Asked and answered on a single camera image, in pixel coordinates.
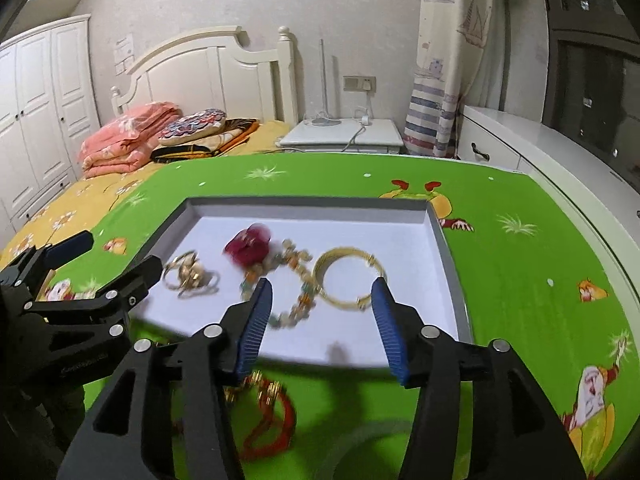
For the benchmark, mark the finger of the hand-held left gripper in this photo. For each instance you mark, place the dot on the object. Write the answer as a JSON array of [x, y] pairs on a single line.
[[132, 285], [75, 246]]

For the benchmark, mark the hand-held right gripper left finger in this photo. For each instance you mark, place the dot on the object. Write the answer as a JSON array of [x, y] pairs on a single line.
[[254, 327]]

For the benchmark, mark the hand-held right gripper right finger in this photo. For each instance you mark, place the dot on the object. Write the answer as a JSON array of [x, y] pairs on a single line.
[[390, 330]]

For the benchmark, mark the gold bangle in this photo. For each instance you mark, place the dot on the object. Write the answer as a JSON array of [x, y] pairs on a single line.
[[345, 251]]

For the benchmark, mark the grey cardboard tray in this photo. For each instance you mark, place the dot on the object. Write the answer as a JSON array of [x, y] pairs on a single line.
[[350, 230]]

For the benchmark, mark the yellow floral bed sheet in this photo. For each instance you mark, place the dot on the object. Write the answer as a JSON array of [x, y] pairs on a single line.
[[75, 200]]

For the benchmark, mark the red flower hair clip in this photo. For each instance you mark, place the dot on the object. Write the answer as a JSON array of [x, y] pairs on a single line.
[[247, 247]]

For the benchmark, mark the pink folded quilt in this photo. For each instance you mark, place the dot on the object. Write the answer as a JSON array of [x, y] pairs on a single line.
[[120, 140]]

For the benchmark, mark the green cartoon printed cloth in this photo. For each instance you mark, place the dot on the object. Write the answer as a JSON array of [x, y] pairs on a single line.
[[500, 285]]

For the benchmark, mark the white wardrobe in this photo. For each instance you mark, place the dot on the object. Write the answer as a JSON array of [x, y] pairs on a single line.
[[35, 110]]

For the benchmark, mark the patterned embroidered pillow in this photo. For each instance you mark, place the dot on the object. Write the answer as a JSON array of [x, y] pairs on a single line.
[[192, 125]]

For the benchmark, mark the orange black folded blanket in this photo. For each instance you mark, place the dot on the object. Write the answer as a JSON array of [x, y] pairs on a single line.
[[235, 130]]

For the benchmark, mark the white nightstand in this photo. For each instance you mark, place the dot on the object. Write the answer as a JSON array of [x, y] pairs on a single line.
[[340, 132]]

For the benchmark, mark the white charger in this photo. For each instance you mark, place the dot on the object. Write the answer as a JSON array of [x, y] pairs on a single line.
[[367, 120]]

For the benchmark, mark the white bed headboard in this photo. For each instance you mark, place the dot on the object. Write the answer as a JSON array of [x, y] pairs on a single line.
[[200, 75]]

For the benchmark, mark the white dresser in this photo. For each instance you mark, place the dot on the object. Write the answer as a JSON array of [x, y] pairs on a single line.
[[525, 140]]

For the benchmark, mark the sailboat print curtain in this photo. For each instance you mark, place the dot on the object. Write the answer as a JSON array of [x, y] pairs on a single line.
[[440, 60]]

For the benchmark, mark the wall socket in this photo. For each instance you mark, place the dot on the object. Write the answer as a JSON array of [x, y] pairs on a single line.
[[352, 84]]

